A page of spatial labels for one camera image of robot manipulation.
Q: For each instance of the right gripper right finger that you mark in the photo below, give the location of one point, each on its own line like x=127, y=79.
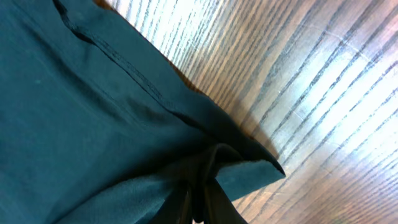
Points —
x=218, y=207

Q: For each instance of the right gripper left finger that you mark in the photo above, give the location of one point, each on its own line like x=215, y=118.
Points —
x=177, y=208

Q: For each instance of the dark teal t-shirt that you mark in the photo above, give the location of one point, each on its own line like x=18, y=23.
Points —
x=97, y=127

